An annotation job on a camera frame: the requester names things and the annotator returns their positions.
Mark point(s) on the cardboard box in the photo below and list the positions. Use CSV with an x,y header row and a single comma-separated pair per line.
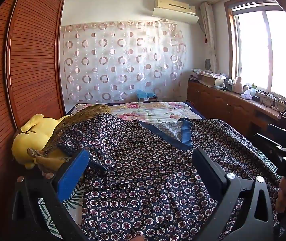
x,y
209,80

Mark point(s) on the golden brown patterned cloth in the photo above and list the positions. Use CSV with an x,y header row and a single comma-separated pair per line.
x,y
92,110

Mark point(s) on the leaf print bedsheet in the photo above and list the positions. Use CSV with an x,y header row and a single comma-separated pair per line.
x,y
45,213

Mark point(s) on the floral table cover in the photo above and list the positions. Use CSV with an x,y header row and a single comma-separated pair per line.
x,y
203,72

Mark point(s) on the white plastic bag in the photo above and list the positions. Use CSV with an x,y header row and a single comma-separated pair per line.
x,y
246,95

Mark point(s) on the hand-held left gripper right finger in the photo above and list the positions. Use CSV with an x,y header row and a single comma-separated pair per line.
x,y
208,168

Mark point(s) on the beige window curtain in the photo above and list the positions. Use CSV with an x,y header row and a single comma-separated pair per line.
x,y
209,30

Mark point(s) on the navy circle patterned garment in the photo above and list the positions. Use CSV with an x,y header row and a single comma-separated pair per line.
x,y
145,180

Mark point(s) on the wooden wardrobe doors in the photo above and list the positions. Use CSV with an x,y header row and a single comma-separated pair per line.
x,y
32,55

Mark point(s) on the cream wall air conditioner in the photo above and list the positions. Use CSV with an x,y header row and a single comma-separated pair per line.
x,y
175,5

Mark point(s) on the circle patterned sheer curtain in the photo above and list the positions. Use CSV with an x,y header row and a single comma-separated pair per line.
x,y
122,62

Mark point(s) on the red hanging tassel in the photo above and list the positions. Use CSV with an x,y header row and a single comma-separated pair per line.
x,y
205,39

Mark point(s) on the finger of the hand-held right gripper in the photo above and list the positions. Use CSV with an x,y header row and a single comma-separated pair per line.
x,y
273,145
285,136

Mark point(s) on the wooden sideboard cabinet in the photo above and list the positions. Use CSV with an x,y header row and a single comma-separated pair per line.
x,y
220,103

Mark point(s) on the small dark round fan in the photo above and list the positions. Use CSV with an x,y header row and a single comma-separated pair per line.
x,y
208,64

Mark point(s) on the floral quilt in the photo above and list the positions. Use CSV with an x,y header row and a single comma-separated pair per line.
x,y
153,113

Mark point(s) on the wooden framed window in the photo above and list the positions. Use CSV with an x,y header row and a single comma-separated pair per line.
x,y
253,50

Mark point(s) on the person's right hand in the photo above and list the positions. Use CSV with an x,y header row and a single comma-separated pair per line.
x,y
284,195

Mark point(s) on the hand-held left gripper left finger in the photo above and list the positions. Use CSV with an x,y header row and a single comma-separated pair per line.
x,y
72,173

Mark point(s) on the white plastic jug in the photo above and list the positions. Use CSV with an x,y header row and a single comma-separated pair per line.
x,y
238,86

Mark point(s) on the yellow plush toy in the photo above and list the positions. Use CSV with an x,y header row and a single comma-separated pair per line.
x,y
32,140

